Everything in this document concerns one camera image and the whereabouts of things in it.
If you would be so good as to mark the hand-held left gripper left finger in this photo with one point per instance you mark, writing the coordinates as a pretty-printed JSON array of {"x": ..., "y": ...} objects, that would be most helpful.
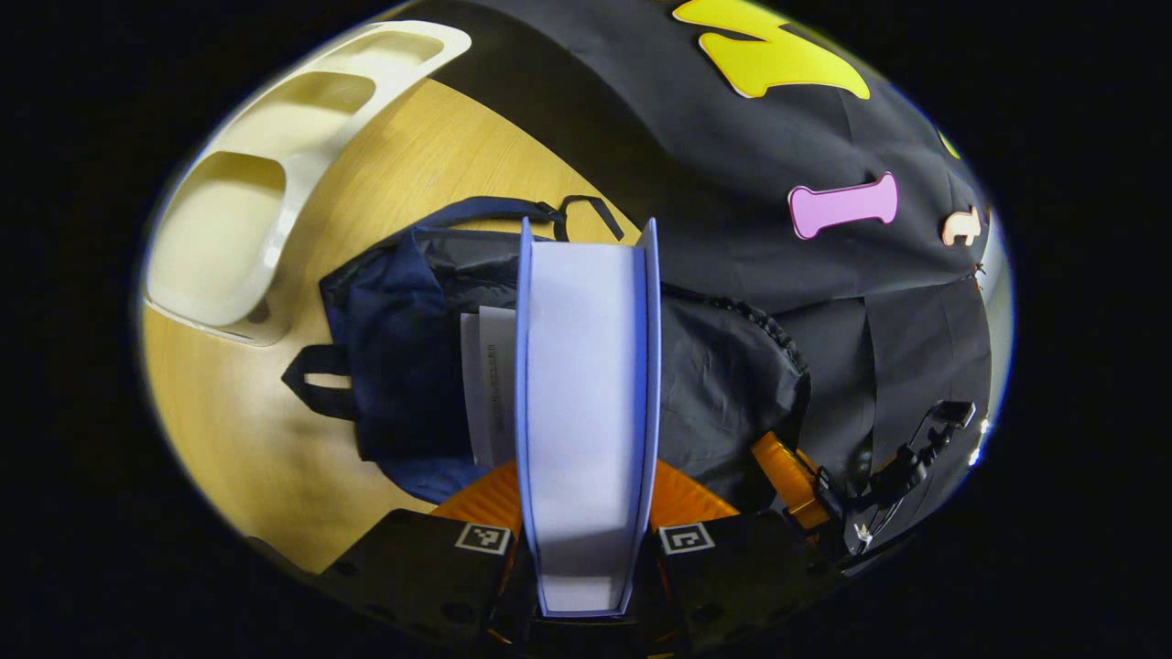
[{"x": 421, "y": 567}]

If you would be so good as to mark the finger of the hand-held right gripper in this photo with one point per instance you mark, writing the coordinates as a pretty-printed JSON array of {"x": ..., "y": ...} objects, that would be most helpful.
[{"x": 787, "y": 476}]

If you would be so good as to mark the blue schoolbag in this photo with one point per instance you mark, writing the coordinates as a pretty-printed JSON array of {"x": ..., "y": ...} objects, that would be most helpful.
[{"x": 403, "y": 366}]

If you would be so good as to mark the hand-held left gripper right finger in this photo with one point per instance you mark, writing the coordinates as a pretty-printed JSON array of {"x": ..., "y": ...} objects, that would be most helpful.
[{"x": 732, "y": 572}]

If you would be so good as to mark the white plastic bookshelf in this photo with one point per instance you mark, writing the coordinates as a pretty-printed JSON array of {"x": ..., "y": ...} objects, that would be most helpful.
[{"x": 229, "y": 229}]

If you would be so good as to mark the light blue book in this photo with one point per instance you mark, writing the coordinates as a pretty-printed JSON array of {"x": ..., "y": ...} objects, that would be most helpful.
[{"x": 586, "y": 412}]

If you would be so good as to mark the white book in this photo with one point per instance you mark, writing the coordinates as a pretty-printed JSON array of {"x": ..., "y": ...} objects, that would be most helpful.
[{"x": 490, "y": 384}]

